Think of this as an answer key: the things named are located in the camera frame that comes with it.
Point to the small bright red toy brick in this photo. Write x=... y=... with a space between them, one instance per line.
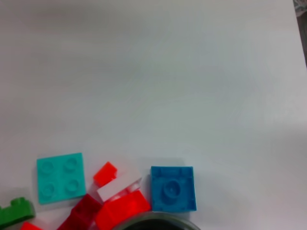
x=30 y=227

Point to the dark green toy brick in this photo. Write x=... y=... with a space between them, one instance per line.
x=14 y=212

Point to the large bright red toy brick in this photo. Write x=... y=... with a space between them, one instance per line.
x=120 y=212

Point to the blue square toy brick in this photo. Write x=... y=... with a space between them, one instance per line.
x=172 y=189

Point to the white toy brick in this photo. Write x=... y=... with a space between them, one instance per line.
x=120 y=185

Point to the dark red toy brick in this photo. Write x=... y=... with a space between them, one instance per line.
x=79 y=213

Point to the small orange-red toy brick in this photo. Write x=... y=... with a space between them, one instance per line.
x=105 y=172

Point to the teal square toy brick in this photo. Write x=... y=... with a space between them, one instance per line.
x=61 y=178

